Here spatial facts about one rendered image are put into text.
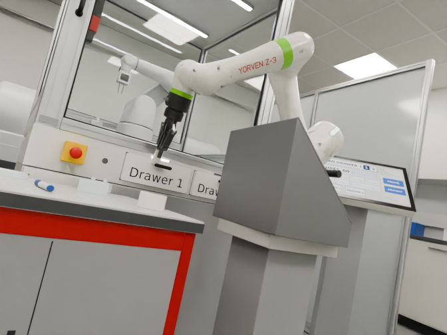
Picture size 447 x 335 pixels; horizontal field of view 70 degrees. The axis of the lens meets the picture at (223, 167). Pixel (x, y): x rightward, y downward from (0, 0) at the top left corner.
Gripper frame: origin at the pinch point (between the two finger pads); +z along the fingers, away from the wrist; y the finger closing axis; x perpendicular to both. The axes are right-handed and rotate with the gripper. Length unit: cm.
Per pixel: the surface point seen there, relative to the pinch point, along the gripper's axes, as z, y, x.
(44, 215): 1, 59, -40
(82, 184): 7.8, 24.7, -28.7
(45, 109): -4.2, -6.4, -41.7
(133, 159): 3.7, -1.0, -8.6
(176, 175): 5.9, -0.3, 11.2
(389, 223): 0, 9, 168
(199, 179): 5.2, -0.5, 22.8
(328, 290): 34, 35, 95
